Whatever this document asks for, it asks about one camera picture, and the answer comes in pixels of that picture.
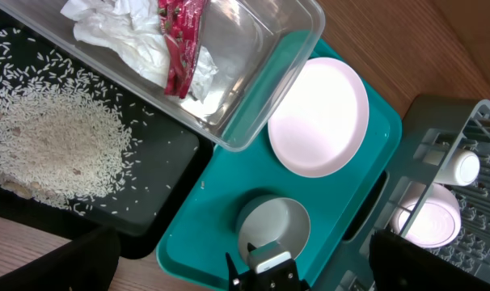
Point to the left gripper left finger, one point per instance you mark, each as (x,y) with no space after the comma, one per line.
(86,263)

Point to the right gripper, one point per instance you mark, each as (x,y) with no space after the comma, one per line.
(283,277)

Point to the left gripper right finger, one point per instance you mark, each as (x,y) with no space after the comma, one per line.
(398,264)

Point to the grey bowl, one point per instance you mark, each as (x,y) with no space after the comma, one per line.
(269,218)

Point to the pink small bowl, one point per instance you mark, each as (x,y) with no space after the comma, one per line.
(438,222)

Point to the cream paper cup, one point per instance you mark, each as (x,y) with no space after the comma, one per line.
(461,170)

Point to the pile of rice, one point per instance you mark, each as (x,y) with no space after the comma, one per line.
(63,139)

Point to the white napkin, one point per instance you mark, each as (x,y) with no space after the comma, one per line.
(131,28)

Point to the red snack wrapper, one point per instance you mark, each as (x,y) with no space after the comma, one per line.
(180,24)

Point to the grey dishwasher rack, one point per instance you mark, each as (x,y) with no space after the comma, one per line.
(433,129)

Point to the teal serving tray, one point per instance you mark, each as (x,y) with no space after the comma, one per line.
(195,244)

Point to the black plastic tray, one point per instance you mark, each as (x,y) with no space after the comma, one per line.
(171,159)

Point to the pink plate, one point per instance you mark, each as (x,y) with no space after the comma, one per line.
(322,121)

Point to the clear plastic bin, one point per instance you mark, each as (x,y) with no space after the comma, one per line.
(258,46)

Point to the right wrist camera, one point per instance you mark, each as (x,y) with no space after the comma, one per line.
(267,257)

